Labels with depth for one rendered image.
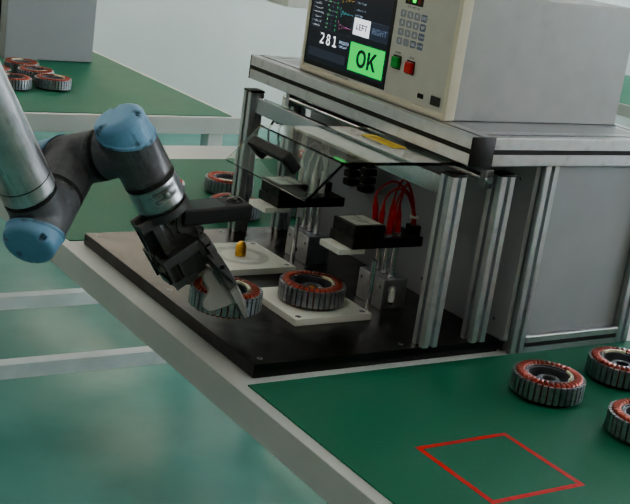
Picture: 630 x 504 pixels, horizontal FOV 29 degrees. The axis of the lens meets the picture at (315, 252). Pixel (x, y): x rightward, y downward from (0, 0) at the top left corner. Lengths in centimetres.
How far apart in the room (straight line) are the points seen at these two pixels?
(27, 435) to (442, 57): 172
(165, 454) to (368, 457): 166
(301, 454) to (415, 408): 23
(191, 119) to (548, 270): 180
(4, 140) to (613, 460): 91
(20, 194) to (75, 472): 155
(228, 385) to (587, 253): 69
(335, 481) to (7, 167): 57
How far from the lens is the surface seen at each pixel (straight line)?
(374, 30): 211
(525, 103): 205
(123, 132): 167
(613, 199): 211
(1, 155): 158
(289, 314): 196
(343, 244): 202
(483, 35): 196
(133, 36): 702
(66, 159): 172
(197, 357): 184
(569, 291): 211
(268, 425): 167
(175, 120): 362
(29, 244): 165
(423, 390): 183
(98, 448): 321
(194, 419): 341
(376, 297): 208
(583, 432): 180
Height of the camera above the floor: 143
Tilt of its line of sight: 16 degrees down
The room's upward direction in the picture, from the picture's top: 8 degrees clockwise
